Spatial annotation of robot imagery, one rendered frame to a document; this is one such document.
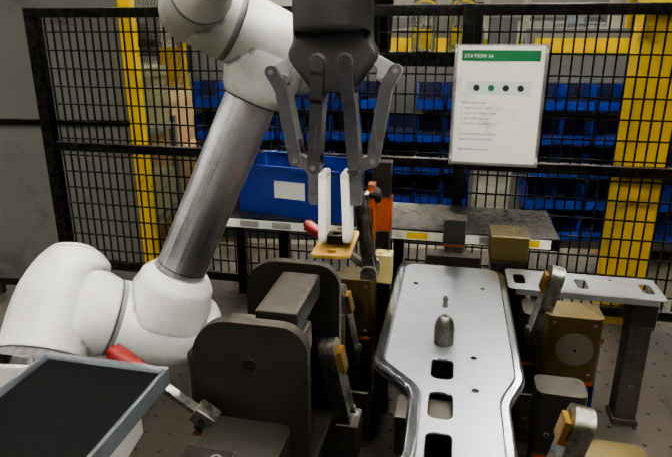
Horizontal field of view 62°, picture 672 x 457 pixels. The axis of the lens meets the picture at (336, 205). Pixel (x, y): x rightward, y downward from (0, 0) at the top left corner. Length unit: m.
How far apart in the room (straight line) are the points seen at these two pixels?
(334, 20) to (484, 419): 0.54
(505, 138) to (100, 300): 1.03
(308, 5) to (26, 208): 2.96
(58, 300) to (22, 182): 2.24
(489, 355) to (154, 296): 0.63
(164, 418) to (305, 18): 0.99
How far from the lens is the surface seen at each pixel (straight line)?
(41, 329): 1.13
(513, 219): 1.48
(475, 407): 0.82
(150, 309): 1.15
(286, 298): 0.66
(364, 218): 0.99
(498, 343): 0.97
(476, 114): 1.50
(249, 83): 1.03
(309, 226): 1.03
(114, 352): 0.66
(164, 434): 1.27
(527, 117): 1.51
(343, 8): 0.51
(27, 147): 3.27
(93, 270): 1.17
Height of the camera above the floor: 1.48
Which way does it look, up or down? 17 degrees down
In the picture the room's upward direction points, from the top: straight up
